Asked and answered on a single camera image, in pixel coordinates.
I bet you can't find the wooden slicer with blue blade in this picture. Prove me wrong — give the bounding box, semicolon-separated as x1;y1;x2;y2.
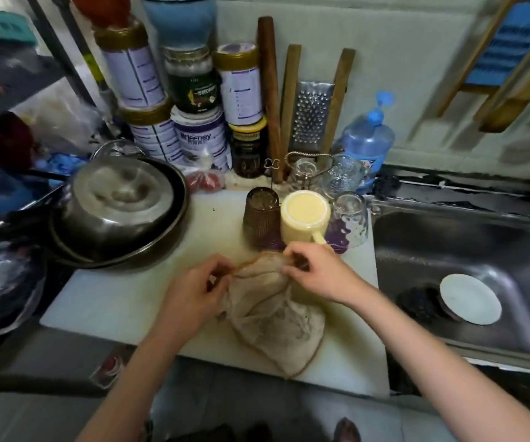
435;0;530;120

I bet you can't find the white plate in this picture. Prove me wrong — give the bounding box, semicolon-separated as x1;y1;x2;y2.
439;273;504;327

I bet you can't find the metal storage shelf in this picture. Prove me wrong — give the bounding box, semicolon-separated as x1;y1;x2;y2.
0;0;123;134

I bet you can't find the stainless steel sink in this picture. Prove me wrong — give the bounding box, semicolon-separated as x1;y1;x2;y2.
371;193;530;376

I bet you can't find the yellow mug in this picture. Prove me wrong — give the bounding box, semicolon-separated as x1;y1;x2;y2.
280;189;333;247

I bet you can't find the wooden framed metal grater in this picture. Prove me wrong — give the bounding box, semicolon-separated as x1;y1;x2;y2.
278;44;357;164

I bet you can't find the wooden rolling pin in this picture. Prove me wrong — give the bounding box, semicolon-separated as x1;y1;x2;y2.
256;16;285;176

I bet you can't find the person's right foot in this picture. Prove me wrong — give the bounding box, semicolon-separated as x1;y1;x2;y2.
332;416;364;442

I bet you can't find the brown bowl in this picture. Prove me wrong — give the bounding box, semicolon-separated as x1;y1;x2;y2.
69;0;134;29

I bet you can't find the person's right forearm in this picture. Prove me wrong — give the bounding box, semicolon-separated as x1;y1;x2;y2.
352;285;530;442

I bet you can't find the beige dish cloth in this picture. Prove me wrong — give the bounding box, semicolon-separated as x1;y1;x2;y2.
221;252;329;379

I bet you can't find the person's left forearm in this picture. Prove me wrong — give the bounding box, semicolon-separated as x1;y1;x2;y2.
76;331;188;442

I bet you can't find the black wok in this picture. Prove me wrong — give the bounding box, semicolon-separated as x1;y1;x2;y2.
42;150;193;271

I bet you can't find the stack of labelled tin cans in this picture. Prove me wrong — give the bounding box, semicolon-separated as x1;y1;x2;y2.
93;18;271;180

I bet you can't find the blue enamel bowl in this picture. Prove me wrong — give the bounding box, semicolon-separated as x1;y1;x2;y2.
139;0;218;50

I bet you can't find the plastic bag with red contents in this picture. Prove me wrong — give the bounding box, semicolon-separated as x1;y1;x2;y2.
182;147;229;195

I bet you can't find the small blue water bottle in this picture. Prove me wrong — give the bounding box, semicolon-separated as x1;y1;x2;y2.
339;91;397;180

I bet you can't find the black wire scourer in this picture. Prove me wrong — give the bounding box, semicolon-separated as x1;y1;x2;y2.
396;287;450;330

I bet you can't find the small clear glass cup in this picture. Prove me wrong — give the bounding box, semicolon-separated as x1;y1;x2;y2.
318;153;369;196

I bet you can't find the person's left hand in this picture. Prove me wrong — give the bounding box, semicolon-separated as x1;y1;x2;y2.
157;254;240;344

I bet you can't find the purple plastic tray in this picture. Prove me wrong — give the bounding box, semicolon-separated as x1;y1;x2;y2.
263;214;351;256

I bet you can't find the metal wire basket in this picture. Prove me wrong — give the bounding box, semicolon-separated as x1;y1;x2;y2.
90;139;148;162

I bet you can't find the teal box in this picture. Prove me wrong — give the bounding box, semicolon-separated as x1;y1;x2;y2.
0;6;39;48

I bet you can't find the person's right hand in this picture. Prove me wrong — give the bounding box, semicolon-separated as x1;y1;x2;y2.
282;241;378;309

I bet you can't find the steel pot lid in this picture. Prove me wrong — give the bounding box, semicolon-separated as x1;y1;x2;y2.
61;157;177;252

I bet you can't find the brown amber glass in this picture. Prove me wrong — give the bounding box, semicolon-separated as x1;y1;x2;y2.
242;187;283;251

